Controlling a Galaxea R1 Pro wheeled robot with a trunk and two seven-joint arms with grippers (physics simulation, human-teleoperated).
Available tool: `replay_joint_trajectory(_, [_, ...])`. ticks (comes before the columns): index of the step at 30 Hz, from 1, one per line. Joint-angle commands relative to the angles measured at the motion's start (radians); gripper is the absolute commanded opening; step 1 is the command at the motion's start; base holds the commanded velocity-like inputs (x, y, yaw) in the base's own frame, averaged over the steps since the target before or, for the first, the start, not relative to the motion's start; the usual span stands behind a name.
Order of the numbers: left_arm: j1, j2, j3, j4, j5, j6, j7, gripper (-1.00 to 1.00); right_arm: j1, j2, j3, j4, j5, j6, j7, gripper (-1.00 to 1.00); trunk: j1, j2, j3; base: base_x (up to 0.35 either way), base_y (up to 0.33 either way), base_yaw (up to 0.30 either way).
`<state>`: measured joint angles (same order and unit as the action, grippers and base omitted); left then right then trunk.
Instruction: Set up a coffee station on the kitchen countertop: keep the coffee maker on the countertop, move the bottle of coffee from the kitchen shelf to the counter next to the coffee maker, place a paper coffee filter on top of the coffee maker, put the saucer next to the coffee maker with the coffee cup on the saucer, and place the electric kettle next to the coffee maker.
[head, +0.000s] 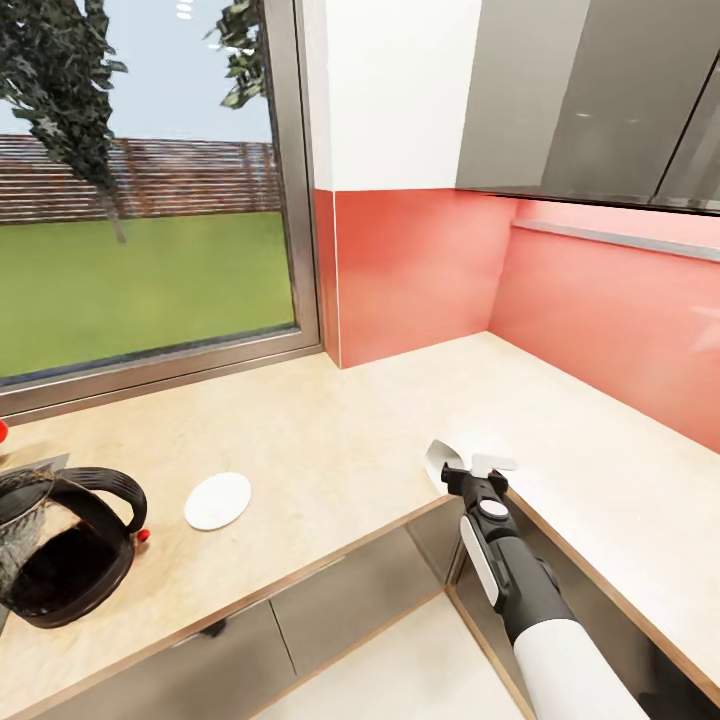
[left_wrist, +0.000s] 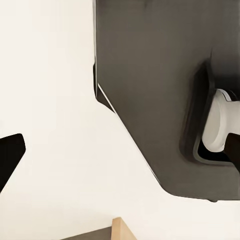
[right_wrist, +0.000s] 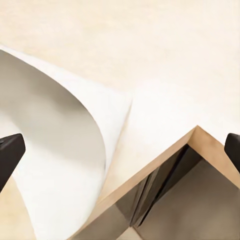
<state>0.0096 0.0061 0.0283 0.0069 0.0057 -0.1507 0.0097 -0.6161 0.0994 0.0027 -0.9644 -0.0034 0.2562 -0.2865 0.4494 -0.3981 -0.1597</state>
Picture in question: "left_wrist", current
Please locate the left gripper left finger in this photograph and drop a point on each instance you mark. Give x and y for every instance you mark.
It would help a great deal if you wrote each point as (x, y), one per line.
(12, 149)

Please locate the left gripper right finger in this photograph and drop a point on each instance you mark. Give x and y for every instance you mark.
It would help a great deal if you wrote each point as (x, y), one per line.
(232, 149)

